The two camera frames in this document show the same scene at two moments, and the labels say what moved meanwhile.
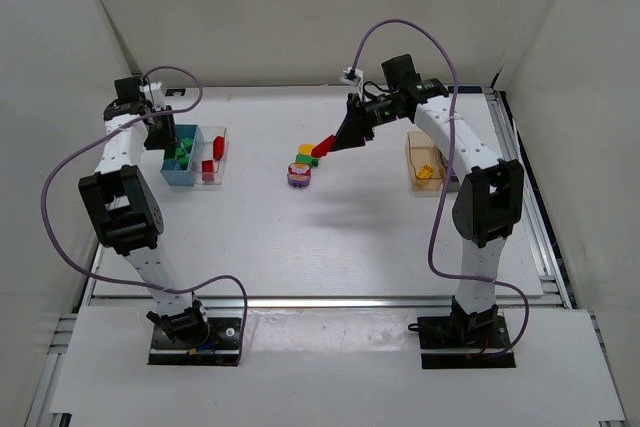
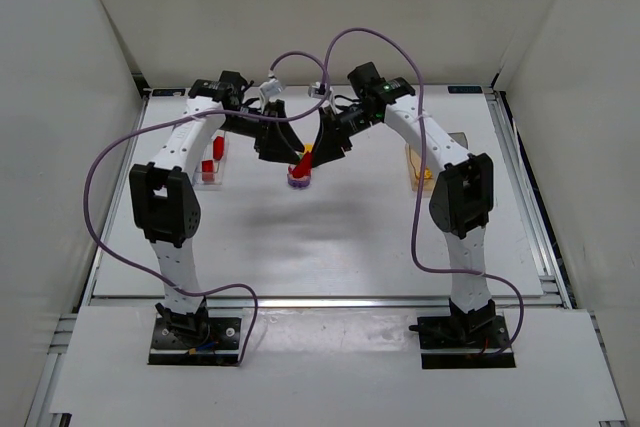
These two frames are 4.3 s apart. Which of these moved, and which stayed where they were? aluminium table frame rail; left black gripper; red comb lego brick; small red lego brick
Moved: left black gripper
Stayed: red comb lego brick; small red lego brick; aluminium table frame rail
